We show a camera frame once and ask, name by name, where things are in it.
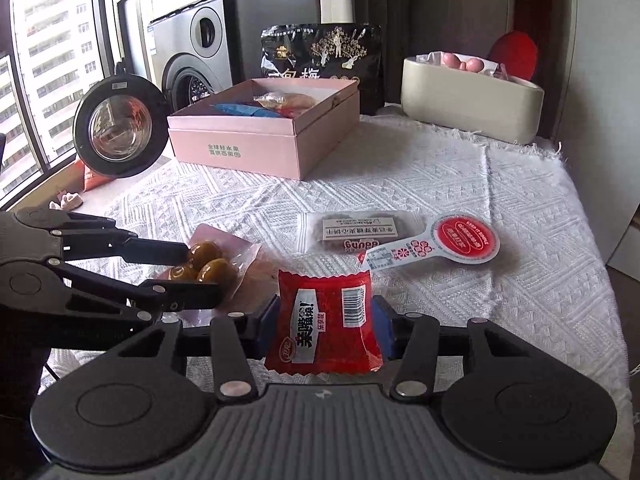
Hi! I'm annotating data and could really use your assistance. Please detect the paddle-shaped red white packet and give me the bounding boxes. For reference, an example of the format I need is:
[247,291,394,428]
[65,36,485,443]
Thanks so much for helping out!
[357,212,501,273]

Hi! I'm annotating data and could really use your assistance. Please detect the clear packet of brown eggs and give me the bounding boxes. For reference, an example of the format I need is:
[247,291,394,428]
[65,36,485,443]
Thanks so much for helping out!
[150,224,266,330]

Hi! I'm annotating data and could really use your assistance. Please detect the grey-brown curtain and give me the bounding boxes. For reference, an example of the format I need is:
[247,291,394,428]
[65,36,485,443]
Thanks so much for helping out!
[382,0,516,106]

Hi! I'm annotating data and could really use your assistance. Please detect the clear brown cookie packet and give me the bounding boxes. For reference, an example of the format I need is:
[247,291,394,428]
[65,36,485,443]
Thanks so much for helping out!
[296,210,428,257]

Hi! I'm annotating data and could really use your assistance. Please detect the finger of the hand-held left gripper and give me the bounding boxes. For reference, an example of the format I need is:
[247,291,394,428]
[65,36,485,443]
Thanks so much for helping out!
[45,262,223,321]
[0,210,191,267]

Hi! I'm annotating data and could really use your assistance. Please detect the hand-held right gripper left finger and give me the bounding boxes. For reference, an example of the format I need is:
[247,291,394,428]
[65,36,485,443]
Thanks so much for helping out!
[117,295,280,403]

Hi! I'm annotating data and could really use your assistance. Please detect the pink cardboard box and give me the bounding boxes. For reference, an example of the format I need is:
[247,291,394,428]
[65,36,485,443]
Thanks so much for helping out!
[166,77,361,181]

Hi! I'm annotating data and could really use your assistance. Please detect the white textured tablecloth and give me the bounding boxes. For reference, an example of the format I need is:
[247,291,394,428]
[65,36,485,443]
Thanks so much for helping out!
[37,102,633,411]

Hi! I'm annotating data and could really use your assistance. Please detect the red round cushion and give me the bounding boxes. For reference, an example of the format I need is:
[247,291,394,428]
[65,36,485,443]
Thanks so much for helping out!
[487,31,540,83]

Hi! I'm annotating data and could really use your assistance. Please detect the black gold printed snack bag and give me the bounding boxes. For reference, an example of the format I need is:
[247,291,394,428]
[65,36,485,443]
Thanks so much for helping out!
[260,23,386,116]

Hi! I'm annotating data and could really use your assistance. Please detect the window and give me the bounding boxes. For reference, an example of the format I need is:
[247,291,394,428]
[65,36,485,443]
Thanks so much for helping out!
[0,0,151,211]

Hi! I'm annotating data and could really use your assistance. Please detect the round black washer door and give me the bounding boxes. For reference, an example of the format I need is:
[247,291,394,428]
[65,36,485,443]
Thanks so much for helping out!
[74,74,168,178]

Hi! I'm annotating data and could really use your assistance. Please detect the orange bread packet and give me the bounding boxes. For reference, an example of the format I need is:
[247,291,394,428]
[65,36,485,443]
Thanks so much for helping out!
[252,91,318,120]

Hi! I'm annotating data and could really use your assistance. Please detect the small pink white toy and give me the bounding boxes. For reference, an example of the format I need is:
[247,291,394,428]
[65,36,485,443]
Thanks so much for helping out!
[49,192,83,211]

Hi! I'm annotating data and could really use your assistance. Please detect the silver washing machine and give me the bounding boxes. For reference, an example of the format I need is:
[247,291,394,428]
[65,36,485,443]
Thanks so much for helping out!
[161,50,236,111]
[149,0,238,68]

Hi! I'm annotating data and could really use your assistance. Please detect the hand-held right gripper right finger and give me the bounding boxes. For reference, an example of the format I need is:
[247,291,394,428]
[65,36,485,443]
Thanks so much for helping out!
[371,295,537,403]

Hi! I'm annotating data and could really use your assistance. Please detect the small red barcode snack packet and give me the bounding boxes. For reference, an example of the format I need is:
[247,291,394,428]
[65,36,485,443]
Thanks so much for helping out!
[264,269,385,375]

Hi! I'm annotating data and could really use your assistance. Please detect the blue snack packet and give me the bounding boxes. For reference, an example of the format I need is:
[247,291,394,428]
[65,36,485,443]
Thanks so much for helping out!
[210,102,281,120]

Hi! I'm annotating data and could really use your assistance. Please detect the cream oval container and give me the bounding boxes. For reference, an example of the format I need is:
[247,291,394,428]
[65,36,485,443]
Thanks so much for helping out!
[401,56,546,145]

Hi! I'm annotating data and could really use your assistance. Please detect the white shelf cabinet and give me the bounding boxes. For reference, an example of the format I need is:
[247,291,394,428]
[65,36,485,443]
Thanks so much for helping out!
[550,0,640,286]

